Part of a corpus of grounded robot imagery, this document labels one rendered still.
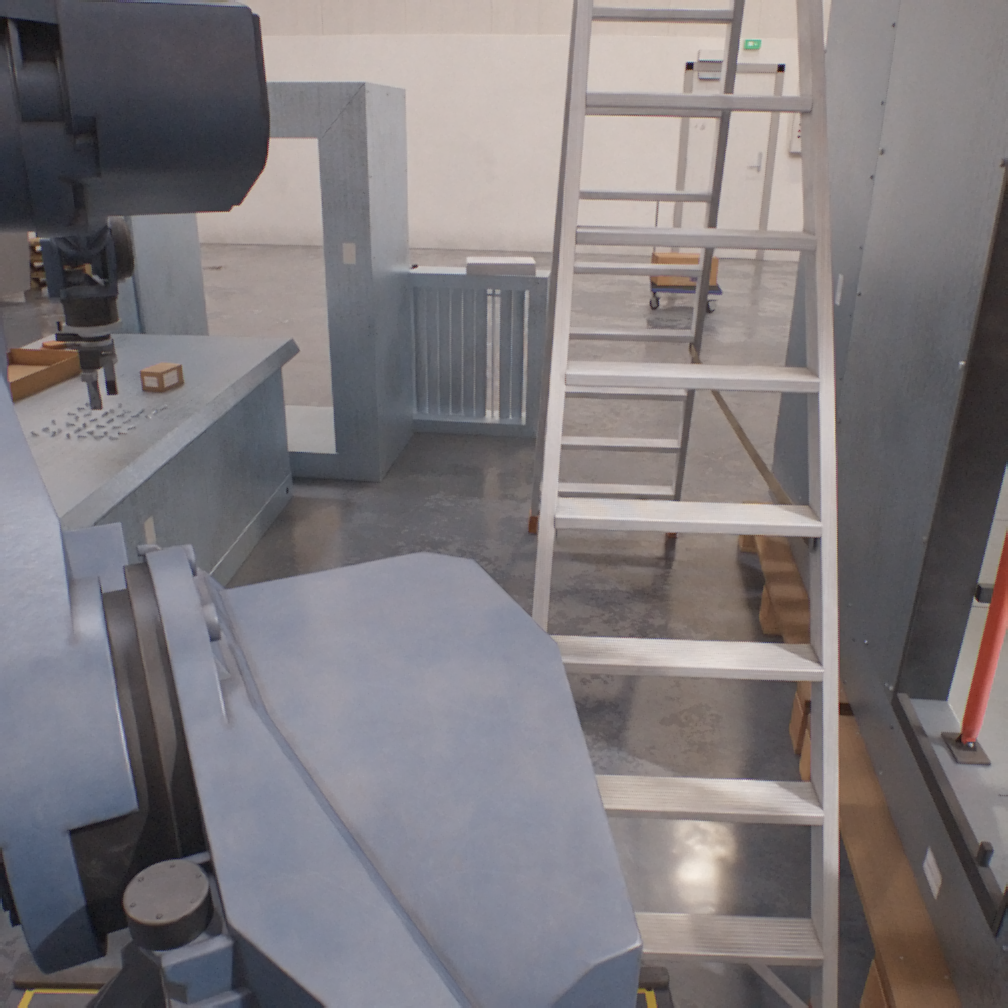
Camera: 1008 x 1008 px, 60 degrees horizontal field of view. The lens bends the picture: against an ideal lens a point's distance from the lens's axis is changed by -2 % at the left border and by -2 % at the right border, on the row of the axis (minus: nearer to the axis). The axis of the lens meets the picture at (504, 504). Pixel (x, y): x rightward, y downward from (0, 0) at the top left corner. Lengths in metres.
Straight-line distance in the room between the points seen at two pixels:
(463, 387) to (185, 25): 3.38
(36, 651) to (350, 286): 3.02
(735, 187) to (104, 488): 9.80
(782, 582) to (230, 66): 2.13
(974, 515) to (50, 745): 1.54
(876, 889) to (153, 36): 1.75
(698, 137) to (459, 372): 7.25
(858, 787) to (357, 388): 2.51
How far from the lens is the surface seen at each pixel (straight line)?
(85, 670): 0.73
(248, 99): 1.25
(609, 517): 1.43
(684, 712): 2.45
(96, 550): 1.03
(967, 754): 1.85
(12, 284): 8.91
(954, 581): 1.86
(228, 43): 1.26
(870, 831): 1.97
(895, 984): 1.72
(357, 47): 11.71
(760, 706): 2.52
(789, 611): 2.65
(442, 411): 4.51
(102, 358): 2.43
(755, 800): 1.56
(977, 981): 1.66
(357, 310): 3.66
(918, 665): 1.94
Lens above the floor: 1.41
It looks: 23 degrees down
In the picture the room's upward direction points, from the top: 1 degrees clockwise
